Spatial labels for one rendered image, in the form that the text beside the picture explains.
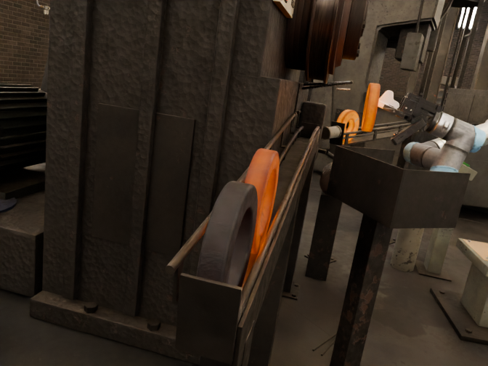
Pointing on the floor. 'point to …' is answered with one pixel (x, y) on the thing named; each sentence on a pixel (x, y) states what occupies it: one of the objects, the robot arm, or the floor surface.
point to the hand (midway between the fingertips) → (372, 102)
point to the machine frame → (149, 149)
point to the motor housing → (323, 230)
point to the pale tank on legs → (454, 48)
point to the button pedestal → (439, 246)
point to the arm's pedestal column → (467, 307)
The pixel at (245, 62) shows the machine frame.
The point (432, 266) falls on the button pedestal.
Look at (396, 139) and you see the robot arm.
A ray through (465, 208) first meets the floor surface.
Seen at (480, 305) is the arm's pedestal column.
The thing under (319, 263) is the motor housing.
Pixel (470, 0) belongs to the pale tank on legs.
